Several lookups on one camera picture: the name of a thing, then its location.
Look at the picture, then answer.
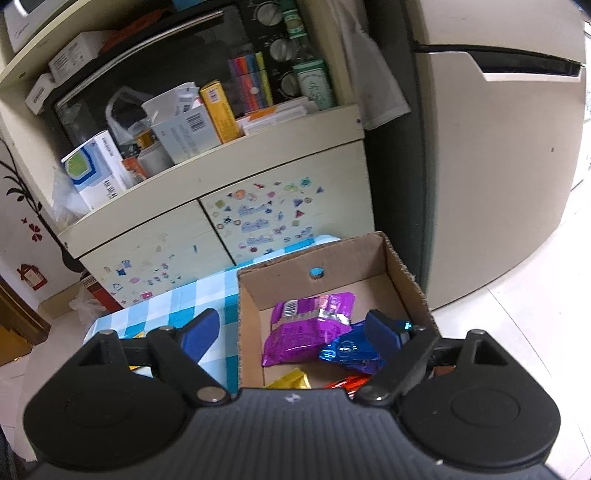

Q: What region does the blue checkered tablecloth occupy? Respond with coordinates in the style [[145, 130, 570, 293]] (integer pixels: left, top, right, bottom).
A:
[[84, 235, 337, 394]]

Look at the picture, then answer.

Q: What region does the yellow snack packet bottom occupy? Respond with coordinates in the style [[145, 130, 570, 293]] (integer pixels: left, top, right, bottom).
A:
[[266, 368, 311, 390]]

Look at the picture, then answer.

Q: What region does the dark blue snack packet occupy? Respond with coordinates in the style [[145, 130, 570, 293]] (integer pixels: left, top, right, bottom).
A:
[[318, 316, 413, 375]]

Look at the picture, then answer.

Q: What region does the cream refrigerator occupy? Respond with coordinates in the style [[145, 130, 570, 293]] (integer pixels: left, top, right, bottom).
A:
[[407, 1, 586, 307]]

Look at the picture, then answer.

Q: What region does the red brown carton box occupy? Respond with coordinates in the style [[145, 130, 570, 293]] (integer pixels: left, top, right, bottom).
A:
[[81, 272, 122, 313]]

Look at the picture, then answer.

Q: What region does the cream cabinet with stickers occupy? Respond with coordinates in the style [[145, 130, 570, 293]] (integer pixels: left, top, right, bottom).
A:
[[0, 0, 376, 309]]

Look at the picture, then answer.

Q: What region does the white blue medicine box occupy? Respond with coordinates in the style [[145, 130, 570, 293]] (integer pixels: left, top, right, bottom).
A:
[[61, 130, 134, 210]]

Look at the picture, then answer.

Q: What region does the clear plastic bag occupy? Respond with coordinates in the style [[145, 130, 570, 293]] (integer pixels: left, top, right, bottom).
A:
[[69, 286, 106, 327]]

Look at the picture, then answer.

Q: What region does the orange yellow medicine box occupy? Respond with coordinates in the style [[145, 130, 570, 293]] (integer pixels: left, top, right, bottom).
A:
[[199, 80, 240, 143]]

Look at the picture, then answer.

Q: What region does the red snack packet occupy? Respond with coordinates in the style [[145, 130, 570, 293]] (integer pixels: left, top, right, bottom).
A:
[[324, 373, 372, 399]]

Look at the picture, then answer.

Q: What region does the open cardboard box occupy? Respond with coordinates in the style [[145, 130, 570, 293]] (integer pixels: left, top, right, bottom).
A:
[[238, 232, 436, 388]]

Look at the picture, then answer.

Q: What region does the red house socket sticker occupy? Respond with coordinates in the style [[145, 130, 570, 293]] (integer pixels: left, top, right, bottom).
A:
[[17, 264, 47, 291]]

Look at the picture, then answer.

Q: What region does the brown wooden door frame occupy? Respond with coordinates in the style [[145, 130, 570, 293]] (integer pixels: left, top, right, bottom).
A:
[[0, 278, 51, 366]]

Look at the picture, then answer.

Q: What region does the purple snack packet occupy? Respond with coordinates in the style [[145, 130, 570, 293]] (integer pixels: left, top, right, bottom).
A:
[[262, 292, 356, 367]]

